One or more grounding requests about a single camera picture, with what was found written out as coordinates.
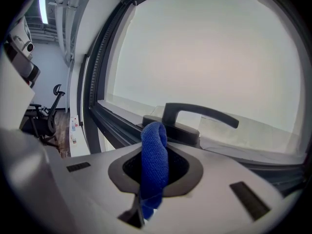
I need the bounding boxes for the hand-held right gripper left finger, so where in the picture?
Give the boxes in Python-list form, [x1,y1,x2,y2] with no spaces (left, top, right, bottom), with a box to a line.
[47,142,147,234]

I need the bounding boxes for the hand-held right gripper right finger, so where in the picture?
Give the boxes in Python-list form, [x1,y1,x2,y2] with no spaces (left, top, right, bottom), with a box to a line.
[146,144,293,234]

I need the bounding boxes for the blue cleaning cloth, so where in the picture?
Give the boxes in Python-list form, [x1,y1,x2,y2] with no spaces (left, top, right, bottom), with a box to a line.
[139,121,169,220]

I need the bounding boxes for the black office chair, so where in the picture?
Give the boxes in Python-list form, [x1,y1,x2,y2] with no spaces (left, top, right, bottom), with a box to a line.
[23,83,66,147]

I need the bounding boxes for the grey ceiling pipes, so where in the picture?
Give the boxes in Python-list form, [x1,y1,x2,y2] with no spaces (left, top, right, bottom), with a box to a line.
[47,0,78,68]

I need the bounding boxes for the ceiling light strip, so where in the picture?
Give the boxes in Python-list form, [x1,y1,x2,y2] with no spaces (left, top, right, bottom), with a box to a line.
[38,0,49,24]

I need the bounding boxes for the black window handle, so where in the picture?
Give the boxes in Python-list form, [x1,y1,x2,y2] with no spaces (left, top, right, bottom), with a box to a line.
[141,102,240,146]

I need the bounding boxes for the wall-mounted camera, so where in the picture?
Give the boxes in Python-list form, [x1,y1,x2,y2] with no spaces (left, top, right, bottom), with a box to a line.
[9,33,36,59]

